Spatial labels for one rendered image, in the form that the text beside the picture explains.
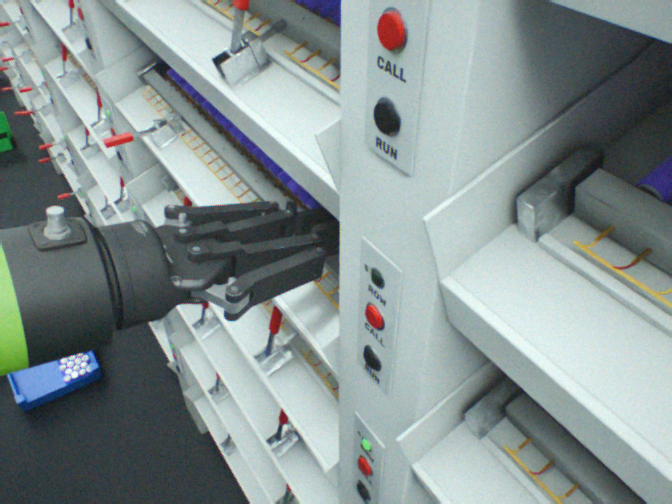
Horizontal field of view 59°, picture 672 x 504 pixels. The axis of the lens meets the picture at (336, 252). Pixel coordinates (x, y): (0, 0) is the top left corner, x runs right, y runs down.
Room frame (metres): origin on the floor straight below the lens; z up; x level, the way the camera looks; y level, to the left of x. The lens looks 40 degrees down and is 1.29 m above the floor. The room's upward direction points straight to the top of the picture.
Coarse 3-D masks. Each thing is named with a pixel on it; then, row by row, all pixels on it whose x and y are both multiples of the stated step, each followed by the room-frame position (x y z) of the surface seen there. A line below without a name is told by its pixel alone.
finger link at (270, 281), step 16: (304, 256) 0.35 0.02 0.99; (320, 256) 0.35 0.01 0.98; (256, 272) 0.32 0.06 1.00; (272, 272) 0.32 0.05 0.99; (288, 272) 0.33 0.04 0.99; (304, 272) 0.34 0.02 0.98; (240, 288) 0.30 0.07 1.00; (256, 288) 0.31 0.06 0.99; (272, 288) 0.32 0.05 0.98; (288, 288) 0.33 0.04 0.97; (256, 304) 0.31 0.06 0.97
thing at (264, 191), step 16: (160, 80) 0.79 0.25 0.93; (144, 96) 0.79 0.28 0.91; (160, 96) 0.78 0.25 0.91; (176, 96) 0.74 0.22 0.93; (176, 112) 0.73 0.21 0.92; (192, 112) 0.70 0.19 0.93; (192, 128) 0.68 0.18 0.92; (208, 128) 0.65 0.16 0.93; (208, 144) 0.63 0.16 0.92; (224, 144) 0.62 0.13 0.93; (224, 160) 0.59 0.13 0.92; (240, 160) 0.58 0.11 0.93; (240, 176) 0.56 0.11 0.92; (256, 176) 0.55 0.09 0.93; (256, 192) 0.52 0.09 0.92; (272, 192) 0.52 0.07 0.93; (336, 256) 0.41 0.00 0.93; (336, 272) 0.39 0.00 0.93; (320, 288) 0.39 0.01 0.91; (336, 288) 0.39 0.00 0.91; (336, 304) 0.37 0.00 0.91
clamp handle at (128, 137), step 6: (156, 126) 0.68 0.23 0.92; (138, 132) 0.68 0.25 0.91; (144, 132) 0.68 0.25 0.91; (150, 132) 0.68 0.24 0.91; (108, 138) 0.66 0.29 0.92; (114, 138) 0.66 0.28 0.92; (120, 138) 0.66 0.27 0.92; (126, 138) 0.66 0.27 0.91; (132, 138) 0.66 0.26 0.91; (108, 144) 0.65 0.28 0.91; (114, 144) 0.65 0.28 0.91; (120, 144) 0.66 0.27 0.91
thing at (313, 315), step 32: (128, 64) 0.83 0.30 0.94; (160, 64) 0.84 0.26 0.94; (128, 96) 0.82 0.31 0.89; (160, 160) 0.66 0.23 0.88; (192, 160) 0.64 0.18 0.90; (192, 192) 0.58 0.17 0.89; (224, 192) 0.57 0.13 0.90; (288, 320) 0.41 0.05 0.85; (320, 320) 0.37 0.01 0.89; (320, 352) 0.34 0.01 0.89
